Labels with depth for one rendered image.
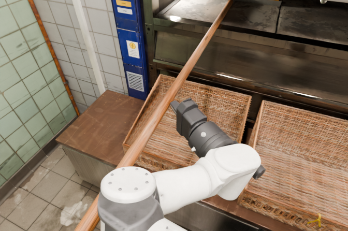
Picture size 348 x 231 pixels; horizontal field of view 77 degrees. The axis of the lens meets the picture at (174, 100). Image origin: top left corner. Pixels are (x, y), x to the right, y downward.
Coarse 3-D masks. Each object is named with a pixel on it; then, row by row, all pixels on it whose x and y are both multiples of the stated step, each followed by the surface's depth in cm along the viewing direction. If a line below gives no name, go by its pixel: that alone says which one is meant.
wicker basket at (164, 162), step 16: (160, 80) 134; (160, 96) 139; (192, 96) 131; (208, 96) 127; (224, 96) 123; (240, 96) 120; (144, 112) 124; (208, 112) 131; (224, 112) 127; (240, 112) 124; (160, 128) 135; (224, 128) 132; (240, 128) 121; (128, 144) 115; (160, 144) 126; (176, 144) 126; (144, 160) 112; (160, 160) 105; (176, 160) 119; (192, 160) 119
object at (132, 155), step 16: (224, 16) 112; (208, 32) 95; (192, 64) 77; (176, 80) 70; (160, 112) 60; (144, 128) 55; (144, 144) 53; (128, 160) 49; (96, 208) 41; (80, 224) 39; (96, 224) 40
